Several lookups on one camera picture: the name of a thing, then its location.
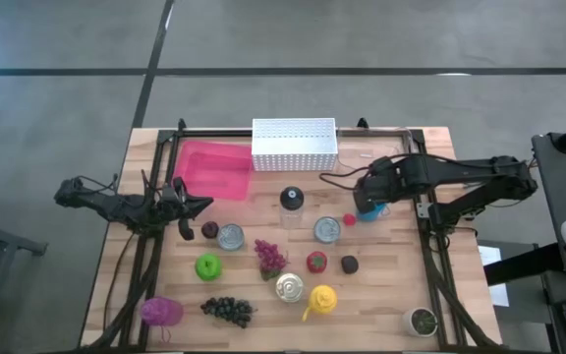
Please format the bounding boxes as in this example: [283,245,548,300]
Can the red grapes with leaf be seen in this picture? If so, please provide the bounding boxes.
[254,238,289,282]

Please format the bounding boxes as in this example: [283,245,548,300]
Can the clear bottle black cap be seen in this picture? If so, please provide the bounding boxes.
[278,185,306,231]

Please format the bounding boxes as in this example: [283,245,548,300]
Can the clear plastic bin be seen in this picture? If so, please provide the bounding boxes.
[336,126,415,173]

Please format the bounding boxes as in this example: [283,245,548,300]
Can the purple plastic bottle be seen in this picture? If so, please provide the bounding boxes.
[140,295,185,328]

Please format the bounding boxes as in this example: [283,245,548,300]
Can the tin can purple label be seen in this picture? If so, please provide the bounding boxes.
[216,223,246,253]

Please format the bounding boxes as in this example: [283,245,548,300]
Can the tin can blue red label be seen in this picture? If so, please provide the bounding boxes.
[275,272,306,304]

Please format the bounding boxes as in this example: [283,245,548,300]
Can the blue plastic bottle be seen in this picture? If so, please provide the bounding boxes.
[355,200,391,223]

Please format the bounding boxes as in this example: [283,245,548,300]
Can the dark grey cart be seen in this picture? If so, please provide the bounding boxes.
[531,130,566,354]

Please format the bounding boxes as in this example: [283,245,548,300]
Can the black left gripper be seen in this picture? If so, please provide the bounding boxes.
[157,176,214,242]

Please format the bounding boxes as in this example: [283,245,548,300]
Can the silver tin can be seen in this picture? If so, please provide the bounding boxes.
[312,215,342,245]

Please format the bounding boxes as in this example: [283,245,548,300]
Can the green apple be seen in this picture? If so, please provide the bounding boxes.
[194,253,224,283]

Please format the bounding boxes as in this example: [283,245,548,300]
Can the small plant white pot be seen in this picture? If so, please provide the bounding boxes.
[401,307,439,338]

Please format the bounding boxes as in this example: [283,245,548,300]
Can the red strawberry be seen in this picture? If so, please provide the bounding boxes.
[306,250,329,274]

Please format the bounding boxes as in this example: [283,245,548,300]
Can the white perforated metal basket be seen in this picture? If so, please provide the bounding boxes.
[251,117,339,173]

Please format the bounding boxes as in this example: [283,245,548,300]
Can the black aluminium table frame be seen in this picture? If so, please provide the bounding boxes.
[85,125,490,353]

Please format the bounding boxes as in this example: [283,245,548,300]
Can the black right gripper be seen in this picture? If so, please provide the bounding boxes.
[353,155,405,213]

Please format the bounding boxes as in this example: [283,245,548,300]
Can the yellow plastic bottle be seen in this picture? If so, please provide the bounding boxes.
[302,284,339,323]

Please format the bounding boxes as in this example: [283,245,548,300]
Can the pink plastic bin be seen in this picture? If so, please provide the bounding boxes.
[172,140,255,202]

